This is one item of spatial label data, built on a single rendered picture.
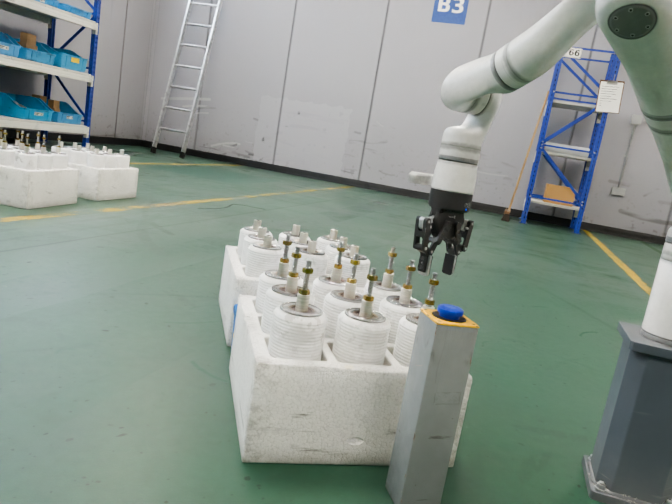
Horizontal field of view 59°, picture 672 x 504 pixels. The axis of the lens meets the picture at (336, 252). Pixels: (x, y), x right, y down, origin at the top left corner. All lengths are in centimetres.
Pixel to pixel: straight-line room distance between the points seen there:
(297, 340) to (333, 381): 9
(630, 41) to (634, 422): 65
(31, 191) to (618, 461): 266
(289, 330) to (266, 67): 731
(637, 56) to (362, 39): 703
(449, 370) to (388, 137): 677
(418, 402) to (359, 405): 15
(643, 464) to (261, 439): 67
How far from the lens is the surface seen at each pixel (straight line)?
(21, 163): 315
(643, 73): 94
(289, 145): 800
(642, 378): 117
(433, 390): 93
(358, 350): 105
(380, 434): 109
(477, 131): 106
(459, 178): 104
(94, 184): 357
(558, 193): 697
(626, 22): 87
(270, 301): 113
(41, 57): 652
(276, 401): 102
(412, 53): 768
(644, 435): 121
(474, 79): 103
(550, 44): 96
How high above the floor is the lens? 55
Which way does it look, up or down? 11 degrees down
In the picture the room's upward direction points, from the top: 10 degrees clockwise
